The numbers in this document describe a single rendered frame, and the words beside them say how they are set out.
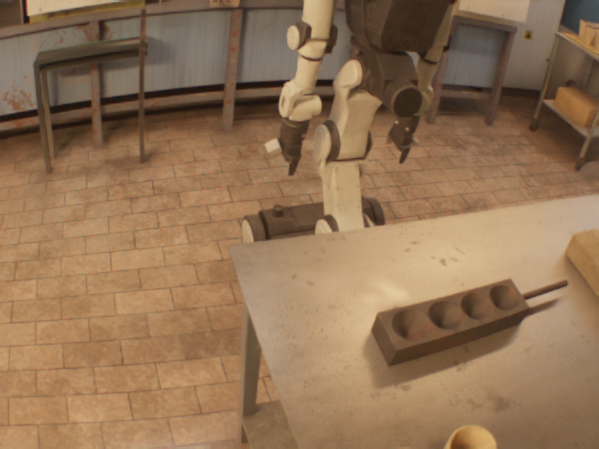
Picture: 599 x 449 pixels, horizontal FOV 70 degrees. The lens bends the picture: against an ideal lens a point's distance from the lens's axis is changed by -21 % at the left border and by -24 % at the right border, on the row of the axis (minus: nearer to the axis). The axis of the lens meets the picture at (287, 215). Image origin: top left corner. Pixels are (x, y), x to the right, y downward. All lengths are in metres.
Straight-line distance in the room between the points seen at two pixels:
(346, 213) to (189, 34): 1.37
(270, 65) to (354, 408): 2.40
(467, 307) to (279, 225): 1.26
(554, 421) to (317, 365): 0.48
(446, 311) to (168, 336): 1.24
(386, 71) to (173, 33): 1.54
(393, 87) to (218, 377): 1.12
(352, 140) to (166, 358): 1.01
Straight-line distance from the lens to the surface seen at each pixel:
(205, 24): 2.81
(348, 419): 0.83
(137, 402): 1.81
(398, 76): 1.54
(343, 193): 1.93
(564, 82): 4.91
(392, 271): 1.06
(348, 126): 1.80
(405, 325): 0.93
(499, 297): 1.06
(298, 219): 2.18
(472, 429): 0.76
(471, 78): 3.69
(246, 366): 1.28
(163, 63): 2.86
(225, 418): 1.77
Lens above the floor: 1.56
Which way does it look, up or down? 39 degrees down
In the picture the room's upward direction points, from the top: 7 degrees clockwise
